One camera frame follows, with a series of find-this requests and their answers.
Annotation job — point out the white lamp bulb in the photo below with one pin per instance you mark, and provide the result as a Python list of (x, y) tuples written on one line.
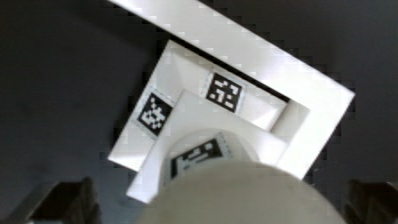
[(223, 190)]

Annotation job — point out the white U-shaped fence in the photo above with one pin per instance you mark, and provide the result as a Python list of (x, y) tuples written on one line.
[(216, 35)]

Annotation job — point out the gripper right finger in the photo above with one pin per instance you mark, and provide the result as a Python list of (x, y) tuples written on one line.
[(371, 203)]

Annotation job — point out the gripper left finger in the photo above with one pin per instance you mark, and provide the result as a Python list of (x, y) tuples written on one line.
[(58, 204)]

